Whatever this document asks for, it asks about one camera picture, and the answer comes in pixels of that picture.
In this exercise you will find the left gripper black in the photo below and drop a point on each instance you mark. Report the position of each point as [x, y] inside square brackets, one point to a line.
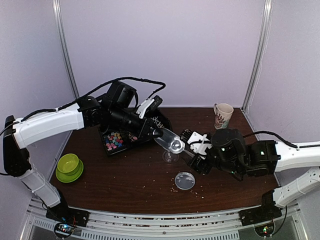
[143, 130]

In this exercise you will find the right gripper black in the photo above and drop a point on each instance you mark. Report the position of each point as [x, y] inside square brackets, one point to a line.
[197, 166]

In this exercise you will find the metal scoop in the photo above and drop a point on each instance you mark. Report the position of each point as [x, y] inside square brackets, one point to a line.
[168, 140]

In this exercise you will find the clear plastic jar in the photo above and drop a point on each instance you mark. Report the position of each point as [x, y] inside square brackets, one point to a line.
[169, 157]

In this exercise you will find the black three-compartment candy tray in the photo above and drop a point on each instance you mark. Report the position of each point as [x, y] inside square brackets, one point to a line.
[115, 141]

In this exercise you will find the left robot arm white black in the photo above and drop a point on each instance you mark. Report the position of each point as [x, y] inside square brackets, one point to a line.
[19, 133]

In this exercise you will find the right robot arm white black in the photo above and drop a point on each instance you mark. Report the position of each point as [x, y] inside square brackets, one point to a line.
[266, 157]

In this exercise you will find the ceramic mug coral pattern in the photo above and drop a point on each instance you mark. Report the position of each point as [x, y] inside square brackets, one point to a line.
[223, 113]

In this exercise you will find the round metal jar lid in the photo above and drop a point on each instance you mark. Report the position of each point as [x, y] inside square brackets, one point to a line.
[185, 181]

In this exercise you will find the green bowl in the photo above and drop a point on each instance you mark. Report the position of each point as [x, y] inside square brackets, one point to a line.
[68, 164]

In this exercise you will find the green plate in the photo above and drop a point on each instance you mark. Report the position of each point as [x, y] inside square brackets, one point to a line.
[65, 178]

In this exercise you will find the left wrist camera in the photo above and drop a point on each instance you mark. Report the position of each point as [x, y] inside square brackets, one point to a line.
[148, 105]

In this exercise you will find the right aluminium frame post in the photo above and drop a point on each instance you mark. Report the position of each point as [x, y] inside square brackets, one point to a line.
[261, 46]

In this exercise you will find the aluminium frame post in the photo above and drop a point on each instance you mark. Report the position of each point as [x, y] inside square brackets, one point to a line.
[63, 43]
[261, 46]

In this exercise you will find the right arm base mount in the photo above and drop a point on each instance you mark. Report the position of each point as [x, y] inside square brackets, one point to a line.
[263, 213]

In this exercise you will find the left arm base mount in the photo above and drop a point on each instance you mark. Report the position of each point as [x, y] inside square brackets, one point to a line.
[65, 214]

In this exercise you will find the left aluminium frame post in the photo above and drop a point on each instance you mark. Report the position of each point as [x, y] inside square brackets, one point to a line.
[63, 43]

